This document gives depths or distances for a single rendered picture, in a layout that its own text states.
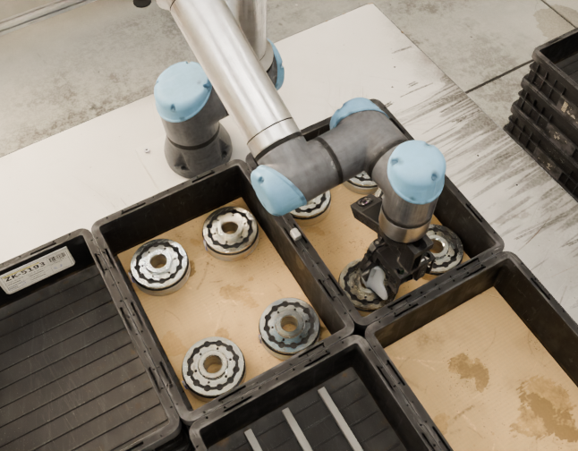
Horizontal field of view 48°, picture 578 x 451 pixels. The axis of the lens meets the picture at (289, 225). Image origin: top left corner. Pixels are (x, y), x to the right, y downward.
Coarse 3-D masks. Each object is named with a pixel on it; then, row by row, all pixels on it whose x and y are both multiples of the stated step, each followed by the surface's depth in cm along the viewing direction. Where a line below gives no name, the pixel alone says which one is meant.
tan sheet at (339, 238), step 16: (336, 192) 127; (352, 192) 127; (336, 208) 125; (320, 224) 123; (336, 224) 123; (352, 224) 123; (320, 240) 121; (336, 240) 121; (352, 240) 121; (368, 240) 121; (320, 256) 120; (336, 256) 119; (352, 256) 119; (464, 256) 119; (336, 272) 118; (400, 288) 116
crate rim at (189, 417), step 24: (216, 168) 118; (240, 168) 118; (168, 192) 115; (120, 216) 113; (96, 240) 110; (288, 240) 110; (312, 264) 107; (120, 288) 105; (336, 312) 103; (144, 336) 101; (336, 336) 100; (288, 360) 98; (168, 384) 96; (216, 408) 94
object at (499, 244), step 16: (304, 128) 123; (320, 128) 124; (400, 128) 123; (464, 208) 113; (288, 224) 112; (480, 224) 111; (496, 240) 109; (480, 256) 108; (320, 272) 106; (448, 272) 106; (336, 288) 105; (416, 288) 105; (432, 288) 105; (352, 304) 103; (400, 304) 103; (368, 320) 102
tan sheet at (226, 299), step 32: (192, 224) 124; (128, 256) 120; (192, 256) 120; (256, 256) 120; (192, 288) 116; (224, 288) 116; (256, 288) 116; (288, 288) 116; (160, 320) 113; (192, 320) 113; (224, 320) 113; (256, 320) 113; (320, 320) 113; (256, 352) 110
